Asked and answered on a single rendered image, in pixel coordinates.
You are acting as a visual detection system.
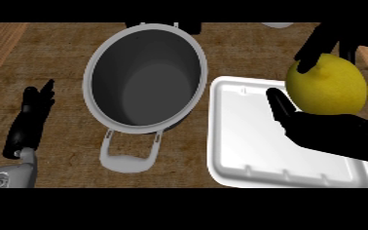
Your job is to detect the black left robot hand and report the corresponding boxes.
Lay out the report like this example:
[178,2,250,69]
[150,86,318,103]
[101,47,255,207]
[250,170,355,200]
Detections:
[2,78,58,161]

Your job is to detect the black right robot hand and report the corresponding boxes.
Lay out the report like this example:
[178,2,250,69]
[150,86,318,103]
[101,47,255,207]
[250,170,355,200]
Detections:
[265,21,368,162]

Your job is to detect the yellow lemon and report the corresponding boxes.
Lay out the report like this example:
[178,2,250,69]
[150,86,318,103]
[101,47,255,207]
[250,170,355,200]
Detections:
[286,53,368,116]

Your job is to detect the white plastic tray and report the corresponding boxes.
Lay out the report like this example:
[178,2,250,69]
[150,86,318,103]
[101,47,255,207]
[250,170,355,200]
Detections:
[206,75,368,189]

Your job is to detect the grey metal pot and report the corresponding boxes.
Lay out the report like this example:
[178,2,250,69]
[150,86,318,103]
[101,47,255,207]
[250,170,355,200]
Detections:
[82,21,210,174]

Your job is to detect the pale wooden board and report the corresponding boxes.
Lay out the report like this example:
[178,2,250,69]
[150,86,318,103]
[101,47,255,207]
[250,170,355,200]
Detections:
[0,21,30,66]

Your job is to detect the white round object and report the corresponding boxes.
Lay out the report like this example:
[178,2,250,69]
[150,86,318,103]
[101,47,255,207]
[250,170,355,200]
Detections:
[260,21,294,29]

